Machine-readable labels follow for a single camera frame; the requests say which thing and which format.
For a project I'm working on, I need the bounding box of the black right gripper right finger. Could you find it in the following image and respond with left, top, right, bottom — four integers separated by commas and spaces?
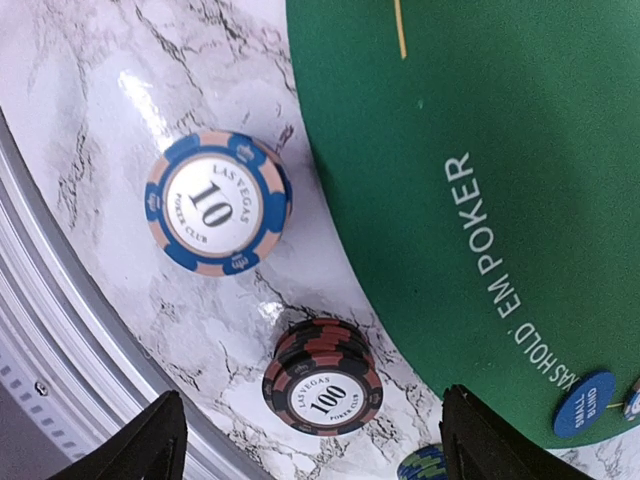
439, 384, 588, 480

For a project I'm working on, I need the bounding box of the blue small blind button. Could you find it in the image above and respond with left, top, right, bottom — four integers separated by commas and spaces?
552, 370, 616, 439

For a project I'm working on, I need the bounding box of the brown 100 chip stack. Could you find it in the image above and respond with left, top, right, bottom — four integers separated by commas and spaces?
262, 317, 383, 436

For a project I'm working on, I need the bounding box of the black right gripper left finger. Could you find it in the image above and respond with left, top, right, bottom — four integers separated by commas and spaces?
50, 390, 188, 480

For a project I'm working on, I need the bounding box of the blue tan 10 chip stack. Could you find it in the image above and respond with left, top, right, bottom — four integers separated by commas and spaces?
144, 130, 293, 277

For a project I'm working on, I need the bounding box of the blue white chip mat edge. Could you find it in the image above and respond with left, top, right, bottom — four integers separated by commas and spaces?
623, 379, 640, 422

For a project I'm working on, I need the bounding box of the green round poker mat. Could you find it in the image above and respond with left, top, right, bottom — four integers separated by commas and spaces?
286, 1, 639, 448

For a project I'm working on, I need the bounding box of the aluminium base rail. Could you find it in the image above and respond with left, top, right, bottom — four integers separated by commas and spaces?
1, 125, 264, 479

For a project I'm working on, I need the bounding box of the teal 50 chip stack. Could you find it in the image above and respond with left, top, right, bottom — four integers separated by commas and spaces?
396, 444, 448, 480

